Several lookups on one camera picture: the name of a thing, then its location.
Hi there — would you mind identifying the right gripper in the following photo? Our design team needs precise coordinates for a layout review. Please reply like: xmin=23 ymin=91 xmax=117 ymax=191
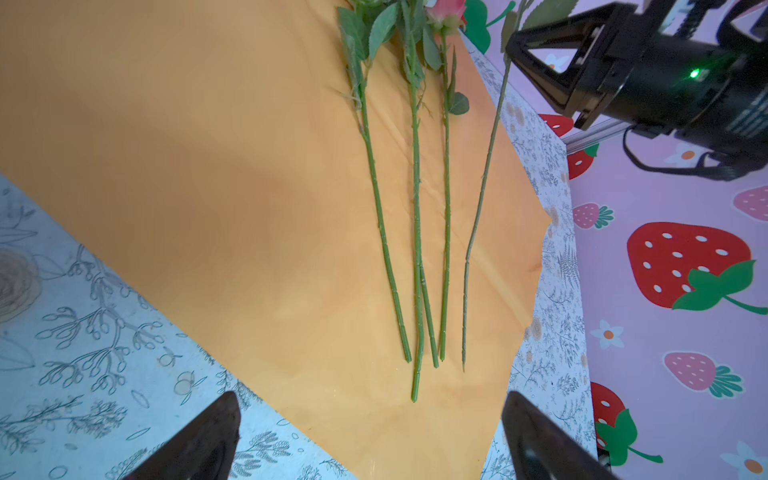
xmin=506 ymin=1 xmax=767 ymax=174

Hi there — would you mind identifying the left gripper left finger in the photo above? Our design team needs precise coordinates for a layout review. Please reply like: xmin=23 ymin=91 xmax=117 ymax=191
xmin=125 ymin=391 xmax=241 ymax=480

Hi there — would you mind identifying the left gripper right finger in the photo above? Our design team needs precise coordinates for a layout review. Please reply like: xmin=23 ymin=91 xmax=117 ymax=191
xmin=501 ymin=391 xmax=615 ymax=480

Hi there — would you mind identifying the light pink fake rose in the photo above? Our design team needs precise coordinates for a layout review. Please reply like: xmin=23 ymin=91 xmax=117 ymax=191
xmin=460 ymin=1 xmax=545 ymax=365

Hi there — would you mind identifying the orange wrapping paper sheet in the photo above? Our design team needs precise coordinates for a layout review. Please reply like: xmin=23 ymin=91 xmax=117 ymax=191
xmin=1 ymin=1 xmax=550 ymax=479

